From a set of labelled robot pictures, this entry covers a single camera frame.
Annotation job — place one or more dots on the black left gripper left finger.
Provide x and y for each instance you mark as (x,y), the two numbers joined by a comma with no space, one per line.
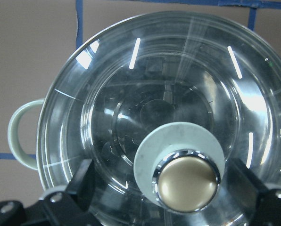
(69,207)

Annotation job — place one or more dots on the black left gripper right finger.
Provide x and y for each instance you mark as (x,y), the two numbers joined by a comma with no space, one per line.
(260,204)

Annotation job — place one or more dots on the glass pot lid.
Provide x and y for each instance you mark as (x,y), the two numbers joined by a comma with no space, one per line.
(155,86)

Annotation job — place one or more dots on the pale green electric pot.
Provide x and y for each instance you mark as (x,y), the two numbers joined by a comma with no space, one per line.
(22,131)

